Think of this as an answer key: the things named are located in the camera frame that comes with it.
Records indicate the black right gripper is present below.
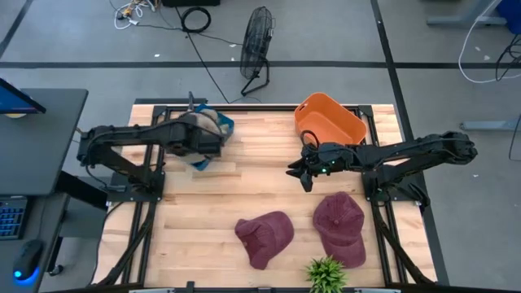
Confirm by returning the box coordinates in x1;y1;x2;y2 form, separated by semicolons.
285;142;331;194

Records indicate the maroon baseball cap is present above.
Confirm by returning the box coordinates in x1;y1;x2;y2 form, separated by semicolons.
234;210;296;271
312;191;366;269

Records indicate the blue plastic bin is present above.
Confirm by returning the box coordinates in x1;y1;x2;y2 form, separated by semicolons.
166;104;236;172

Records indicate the orange plastic bin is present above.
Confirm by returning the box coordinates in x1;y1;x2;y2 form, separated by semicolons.
294;92;368;148

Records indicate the small green plant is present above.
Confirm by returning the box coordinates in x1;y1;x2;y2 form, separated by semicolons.
305;256;348;293

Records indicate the black floor fan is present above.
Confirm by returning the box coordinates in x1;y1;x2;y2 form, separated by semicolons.
239;6;276;98

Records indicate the black box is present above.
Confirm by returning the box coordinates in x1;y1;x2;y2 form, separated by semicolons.
161;0;221;8

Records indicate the black desk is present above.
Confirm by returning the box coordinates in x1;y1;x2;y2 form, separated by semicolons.
0;88;90;197

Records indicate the dark keyboard table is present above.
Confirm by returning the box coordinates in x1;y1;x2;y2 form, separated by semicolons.
0;194;70;293

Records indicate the grey desk foot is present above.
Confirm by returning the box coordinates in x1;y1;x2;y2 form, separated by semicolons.
426;0;510;28
459;116;521;132

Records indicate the computer monitor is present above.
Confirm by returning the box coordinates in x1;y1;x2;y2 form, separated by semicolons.
0;77;47;116

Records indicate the backlit black keyboard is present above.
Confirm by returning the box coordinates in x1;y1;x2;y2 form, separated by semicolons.
0;196;28;241

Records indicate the black computer mouse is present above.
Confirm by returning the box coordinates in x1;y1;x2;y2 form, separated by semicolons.
11;238;45;286

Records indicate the blue container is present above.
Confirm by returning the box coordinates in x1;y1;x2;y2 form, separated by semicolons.
494;0;521;36

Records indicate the black aluminium table frame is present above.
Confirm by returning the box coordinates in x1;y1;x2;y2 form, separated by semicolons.
93;103;439;293

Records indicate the long black fan cable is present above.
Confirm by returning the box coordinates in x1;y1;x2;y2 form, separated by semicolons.
173;7;245;105

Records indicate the coiled black cable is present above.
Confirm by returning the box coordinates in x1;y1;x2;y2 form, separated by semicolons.
180;6;212;34

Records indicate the white cable bundle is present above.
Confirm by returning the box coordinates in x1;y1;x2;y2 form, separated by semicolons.
112;0;158;31

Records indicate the long white floor cable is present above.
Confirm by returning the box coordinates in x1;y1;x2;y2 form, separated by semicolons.
458;0;521;85

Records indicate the black floor cable bundle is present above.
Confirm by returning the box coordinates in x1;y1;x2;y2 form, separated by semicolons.
494;34;521;82

